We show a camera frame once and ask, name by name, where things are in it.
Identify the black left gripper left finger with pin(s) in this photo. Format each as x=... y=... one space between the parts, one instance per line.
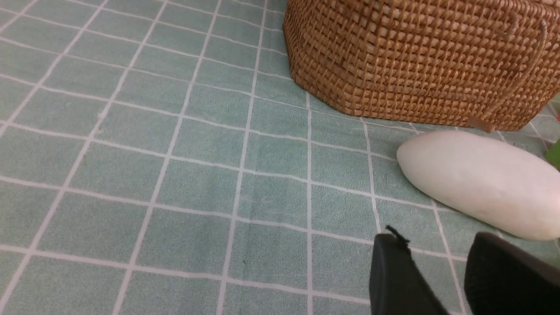
x=396 y=285

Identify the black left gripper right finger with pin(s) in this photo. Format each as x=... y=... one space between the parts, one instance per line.
x=502 y=279

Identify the white radish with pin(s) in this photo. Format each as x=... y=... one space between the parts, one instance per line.
x=492 y=181

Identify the green foam cube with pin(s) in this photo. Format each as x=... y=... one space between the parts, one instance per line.
x=552 y=156

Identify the woven wicker basket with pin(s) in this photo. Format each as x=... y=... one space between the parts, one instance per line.
x=486 y=64

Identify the green checkered tablecloth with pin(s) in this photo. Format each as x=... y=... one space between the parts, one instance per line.
x=156 y=158

